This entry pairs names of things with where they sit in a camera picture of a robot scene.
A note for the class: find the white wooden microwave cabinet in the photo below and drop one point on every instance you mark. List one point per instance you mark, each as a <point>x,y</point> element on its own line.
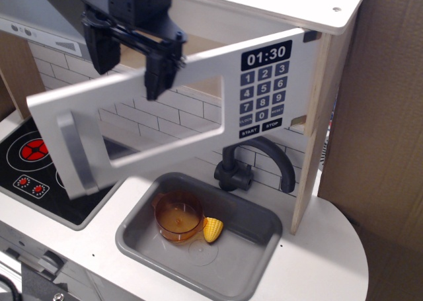
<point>212,24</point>

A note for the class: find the brown cardboard box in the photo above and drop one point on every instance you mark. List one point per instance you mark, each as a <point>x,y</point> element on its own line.
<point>373,166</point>

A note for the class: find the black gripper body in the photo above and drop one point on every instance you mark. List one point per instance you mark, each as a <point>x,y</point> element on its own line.
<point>134,21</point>

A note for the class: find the orange transparent toy pot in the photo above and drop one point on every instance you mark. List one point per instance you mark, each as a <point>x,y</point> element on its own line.
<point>179,215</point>

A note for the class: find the black toy stovetop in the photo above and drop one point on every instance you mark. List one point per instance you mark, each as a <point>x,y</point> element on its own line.
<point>29,176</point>

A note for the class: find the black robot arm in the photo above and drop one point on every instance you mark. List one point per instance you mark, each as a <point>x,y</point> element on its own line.
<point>142,25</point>

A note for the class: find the yellow toy corn cob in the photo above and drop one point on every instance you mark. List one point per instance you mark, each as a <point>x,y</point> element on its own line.
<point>212,229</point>

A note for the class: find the grey range hood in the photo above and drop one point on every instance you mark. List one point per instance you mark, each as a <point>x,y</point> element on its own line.
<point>53,23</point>

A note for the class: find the white toy microwave door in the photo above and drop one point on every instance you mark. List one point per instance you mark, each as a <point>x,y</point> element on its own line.
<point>104,130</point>

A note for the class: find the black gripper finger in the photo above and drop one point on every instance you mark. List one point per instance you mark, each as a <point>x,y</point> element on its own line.
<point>160,70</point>
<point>104,51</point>

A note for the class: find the grey oven knob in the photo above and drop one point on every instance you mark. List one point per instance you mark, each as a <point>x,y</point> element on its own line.
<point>51,262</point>

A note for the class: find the dark grey toy faucet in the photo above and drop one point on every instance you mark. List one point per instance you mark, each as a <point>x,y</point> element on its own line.
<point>232,175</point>

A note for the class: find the grey toy sink basin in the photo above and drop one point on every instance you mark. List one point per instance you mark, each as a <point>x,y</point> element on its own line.
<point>231,267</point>

